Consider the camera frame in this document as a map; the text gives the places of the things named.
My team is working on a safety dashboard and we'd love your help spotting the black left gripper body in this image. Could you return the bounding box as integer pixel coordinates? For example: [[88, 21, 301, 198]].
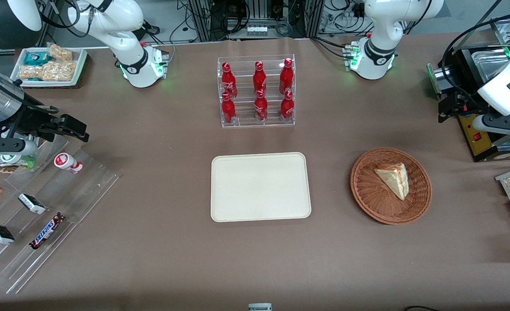
[[451, 84, 491, 117]]

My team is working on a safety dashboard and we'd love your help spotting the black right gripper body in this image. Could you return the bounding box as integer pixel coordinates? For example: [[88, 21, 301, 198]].
[[0, 110, 61, 141]]

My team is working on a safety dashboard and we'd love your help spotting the triangular sandwich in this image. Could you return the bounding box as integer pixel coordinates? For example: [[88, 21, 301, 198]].
[[374, 163, 409, 201]]

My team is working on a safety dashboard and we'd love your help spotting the white snack tray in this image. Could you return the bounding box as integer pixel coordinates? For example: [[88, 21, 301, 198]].
[[10, 47, 88, 88]]

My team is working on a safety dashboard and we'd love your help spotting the round brown wicker basket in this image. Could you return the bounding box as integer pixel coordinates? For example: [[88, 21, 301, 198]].
[[350, 148, 432, 225]]

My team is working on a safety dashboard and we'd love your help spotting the cream rectangular serving tray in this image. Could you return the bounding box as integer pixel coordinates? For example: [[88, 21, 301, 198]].
[[210, 152, 312, 222]]

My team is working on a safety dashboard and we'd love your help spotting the green white packaged snack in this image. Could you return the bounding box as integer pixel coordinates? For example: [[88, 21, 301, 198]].
[[0, 153, 36, 170]]

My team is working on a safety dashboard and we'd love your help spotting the red white yogurt cup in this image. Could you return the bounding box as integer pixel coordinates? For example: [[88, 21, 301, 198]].
[[54, 152, 83, 174]]

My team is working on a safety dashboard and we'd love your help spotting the black appliance with yellow panel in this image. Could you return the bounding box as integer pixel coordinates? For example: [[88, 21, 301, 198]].
[[428, 19, 510, 163]]

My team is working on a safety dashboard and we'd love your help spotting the clear rice cracker pack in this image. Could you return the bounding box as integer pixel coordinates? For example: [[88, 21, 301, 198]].
[[41, 60, 77, 82], [48, 43, 73, 62], [19, 65, 44, 81]]

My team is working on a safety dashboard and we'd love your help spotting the clear acrylic stepped snack rack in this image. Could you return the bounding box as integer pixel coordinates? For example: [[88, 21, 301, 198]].
[[0, 137, 121, 295]]

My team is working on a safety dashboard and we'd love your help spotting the teal snack package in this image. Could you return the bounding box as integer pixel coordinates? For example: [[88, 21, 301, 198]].
[[24, 52, 50, 66]]

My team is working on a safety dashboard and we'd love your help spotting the small black white box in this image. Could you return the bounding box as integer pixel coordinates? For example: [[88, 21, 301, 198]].
[[0, 223, 15, 246], [18, 194, 47, 215]]

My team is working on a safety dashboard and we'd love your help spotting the brown Snickers bar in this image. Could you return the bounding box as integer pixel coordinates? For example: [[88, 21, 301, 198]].
[[29, 212, 67, 250]]

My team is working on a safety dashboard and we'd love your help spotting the red cola bottle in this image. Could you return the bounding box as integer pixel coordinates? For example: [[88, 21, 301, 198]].
[[254, 89, 269, 122], [221, 92, 237, 125], [279, 58, 294, 95], [280, 90, 295, 121], [253, 61, 267, 93], [222, 62, 238, 99]]

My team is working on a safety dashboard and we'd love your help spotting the clear acrylic bottle rack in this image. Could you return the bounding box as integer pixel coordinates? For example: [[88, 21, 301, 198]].
[[217, 54, 296, 128]]

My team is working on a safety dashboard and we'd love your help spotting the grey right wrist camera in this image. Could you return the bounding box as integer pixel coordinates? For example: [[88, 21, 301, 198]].
[[0, 139, 38, 157]]

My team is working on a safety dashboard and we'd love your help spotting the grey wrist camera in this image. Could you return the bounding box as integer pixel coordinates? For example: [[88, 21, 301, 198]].
[[0, 139, 38, 157], [473, 113, 510, 138]]

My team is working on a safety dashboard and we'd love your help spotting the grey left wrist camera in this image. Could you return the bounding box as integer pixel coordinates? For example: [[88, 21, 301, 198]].
[[473, 113, 510, 138]]

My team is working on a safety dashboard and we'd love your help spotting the black equipment rack frame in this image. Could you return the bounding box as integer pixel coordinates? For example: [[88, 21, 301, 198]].
[[177, 0, 324, 41]]

